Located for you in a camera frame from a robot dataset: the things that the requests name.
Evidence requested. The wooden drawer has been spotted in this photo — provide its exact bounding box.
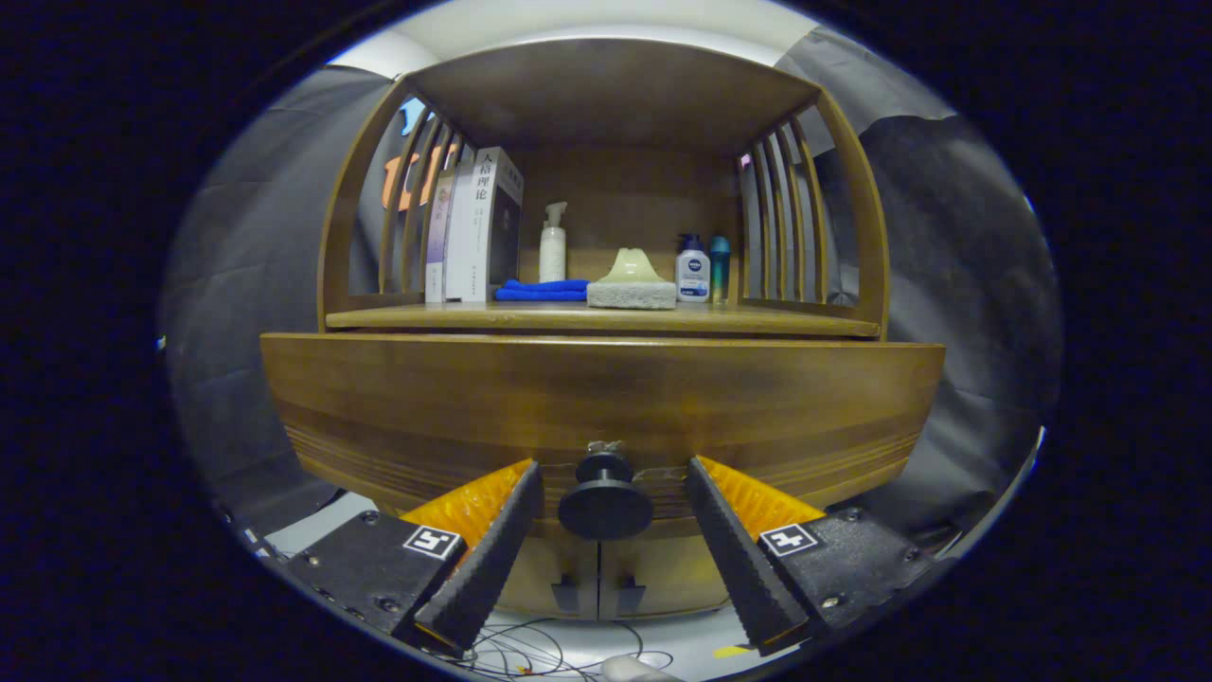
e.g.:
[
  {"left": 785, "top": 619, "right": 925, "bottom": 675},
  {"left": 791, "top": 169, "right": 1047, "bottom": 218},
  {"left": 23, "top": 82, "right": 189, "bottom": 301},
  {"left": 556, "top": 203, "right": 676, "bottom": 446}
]
[{"left": 260, "top": 332, "right": 946, "bottom": 522}]

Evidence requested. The white lotion bottle blue cap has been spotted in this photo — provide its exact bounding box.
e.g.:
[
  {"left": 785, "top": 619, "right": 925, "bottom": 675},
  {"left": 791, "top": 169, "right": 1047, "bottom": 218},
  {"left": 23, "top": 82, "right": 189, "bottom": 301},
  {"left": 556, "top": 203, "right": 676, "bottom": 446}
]
[{"left": 675, "top": 234, "right": 711, "bottom": 303}]

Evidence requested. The black round drawer knob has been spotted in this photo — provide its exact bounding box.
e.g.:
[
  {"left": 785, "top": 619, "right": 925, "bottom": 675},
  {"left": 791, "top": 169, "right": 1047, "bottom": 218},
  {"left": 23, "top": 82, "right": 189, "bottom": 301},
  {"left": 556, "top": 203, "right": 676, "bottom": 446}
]
[{"left": 558, "top": 441, "right": 654, "bottom": 541}]

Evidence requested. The pale green cleaning sponge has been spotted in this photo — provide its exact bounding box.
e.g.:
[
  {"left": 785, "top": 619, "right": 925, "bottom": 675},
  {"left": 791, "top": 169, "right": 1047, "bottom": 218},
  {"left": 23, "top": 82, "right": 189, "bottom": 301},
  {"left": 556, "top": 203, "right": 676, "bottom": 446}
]
[{"left": 586, "top": 248, "right": 678, "bottom": 311}]

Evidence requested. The wooden cabinet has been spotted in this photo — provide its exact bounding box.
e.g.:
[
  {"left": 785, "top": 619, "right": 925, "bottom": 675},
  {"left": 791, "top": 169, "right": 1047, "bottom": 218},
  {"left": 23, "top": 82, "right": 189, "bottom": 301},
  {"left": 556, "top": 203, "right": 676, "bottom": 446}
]
[{"left": 317, "top": 38, "right": 891, "bottom": 621}]

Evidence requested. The blue folded cloth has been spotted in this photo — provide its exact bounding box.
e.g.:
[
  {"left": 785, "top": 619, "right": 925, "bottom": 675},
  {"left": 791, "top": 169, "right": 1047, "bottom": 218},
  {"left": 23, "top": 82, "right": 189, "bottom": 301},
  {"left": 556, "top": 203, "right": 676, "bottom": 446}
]
[{"left": 494, "top": 278, "right": 590, "bottom": 303}]

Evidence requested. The wooden cabinet door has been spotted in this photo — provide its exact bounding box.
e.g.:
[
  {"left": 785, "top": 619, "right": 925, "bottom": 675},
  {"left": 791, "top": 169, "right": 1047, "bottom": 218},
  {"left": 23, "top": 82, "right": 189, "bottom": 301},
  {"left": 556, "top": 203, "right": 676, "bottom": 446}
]
[
  {"left": 497, "top": 535, "right": 599, "bottom": 619},
  {"left": 598, "top": 535, "right": 730, "bottom": 619}
]

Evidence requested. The wooden countertop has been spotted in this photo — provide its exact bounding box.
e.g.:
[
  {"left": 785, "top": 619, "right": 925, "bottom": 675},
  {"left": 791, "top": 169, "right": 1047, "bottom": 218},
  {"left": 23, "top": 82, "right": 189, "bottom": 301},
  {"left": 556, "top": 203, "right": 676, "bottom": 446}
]
[{"left": 325, "top": 301, "right": 882, "bottom": 339}]

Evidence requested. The thin pale purple book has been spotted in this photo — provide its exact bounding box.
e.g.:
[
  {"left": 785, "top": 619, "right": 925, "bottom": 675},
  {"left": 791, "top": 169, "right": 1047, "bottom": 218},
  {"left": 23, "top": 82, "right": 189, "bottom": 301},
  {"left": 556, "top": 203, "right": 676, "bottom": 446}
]
[{"left": 424, "top": 170, "right": 457, "bottom": 304}]

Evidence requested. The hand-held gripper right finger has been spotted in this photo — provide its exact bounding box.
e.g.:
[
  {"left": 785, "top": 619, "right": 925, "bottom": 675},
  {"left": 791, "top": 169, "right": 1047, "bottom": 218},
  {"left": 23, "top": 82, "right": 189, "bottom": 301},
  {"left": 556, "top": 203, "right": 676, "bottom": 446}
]
[{"left": 686, "top": 456, "right": 938, "bottom": 656}]

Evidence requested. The white pump bottle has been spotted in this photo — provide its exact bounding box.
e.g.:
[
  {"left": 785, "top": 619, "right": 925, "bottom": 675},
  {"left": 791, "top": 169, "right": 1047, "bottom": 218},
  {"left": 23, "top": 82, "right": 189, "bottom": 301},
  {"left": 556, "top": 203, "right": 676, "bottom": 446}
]
[{"left": 539, "top": 202, "right": 568, "bottom": 283}]

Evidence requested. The thick white book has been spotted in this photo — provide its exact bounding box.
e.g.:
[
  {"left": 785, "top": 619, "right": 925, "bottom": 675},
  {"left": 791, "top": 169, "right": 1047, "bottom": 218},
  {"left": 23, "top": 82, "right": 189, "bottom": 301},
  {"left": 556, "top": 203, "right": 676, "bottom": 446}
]
[{"left": 445, "top": 147, "right": 525, "bottom": 304}]

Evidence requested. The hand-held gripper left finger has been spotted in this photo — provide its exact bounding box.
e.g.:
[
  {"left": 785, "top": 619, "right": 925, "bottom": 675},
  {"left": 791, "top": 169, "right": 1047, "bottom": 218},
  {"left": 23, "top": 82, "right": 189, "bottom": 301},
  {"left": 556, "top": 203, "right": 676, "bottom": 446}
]
[{"left": 284, "top": 458, "right": 545, "bottom": 659}]

